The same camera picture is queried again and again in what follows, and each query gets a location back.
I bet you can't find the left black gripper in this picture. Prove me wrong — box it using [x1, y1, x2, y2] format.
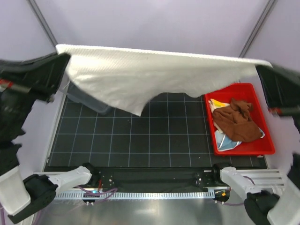
[0, 48, 72, 137]

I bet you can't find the white towel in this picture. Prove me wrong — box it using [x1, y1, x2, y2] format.
[56, 44, 271, 116]

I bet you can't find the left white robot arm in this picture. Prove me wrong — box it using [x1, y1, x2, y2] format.
[0, 53, 100, 224]

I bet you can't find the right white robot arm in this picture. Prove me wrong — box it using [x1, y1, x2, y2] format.
[211, 65, 300, 225]

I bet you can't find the clear plastic container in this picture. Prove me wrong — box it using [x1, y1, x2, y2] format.
[60, 82, 112, 115]

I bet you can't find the brown towel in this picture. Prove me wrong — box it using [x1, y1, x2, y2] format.
[212, 98, 263, 143]

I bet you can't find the red plastic bin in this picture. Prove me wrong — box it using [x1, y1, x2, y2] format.
[204, 83, 275, 156]

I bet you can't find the colourful patterned cloth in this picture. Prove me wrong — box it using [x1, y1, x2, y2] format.
[208, 98, 230, 133]

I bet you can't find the blue white cloth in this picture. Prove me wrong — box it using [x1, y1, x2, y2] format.
[214, 127, 267, 151]

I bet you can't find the left aluminium frame post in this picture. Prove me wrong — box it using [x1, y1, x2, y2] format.
[27, 0, 58, 47]

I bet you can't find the aluminium frame post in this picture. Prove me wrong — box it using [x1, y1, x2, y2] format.
[239, 0, 278, 58]
[27, 0, 58, 47]

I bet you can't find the right aluminium frame post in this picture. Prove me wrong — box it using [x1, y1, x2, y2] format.
[239, 0, 278, 58]

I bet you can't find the aluminium rail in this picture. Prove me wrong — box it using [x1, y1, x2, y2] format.
[237, 169, 286, 188]

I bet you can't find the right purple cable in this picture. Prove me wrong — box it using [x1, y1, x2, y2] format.
[220, 175, 261, 207]

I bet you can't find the slotted cable duct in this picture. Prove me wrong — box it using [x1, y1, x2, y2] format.
[55, 191, 215, 200]

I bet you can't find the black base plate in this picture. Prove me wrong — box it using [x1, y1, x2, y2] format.
[89, 164, 229, 193]

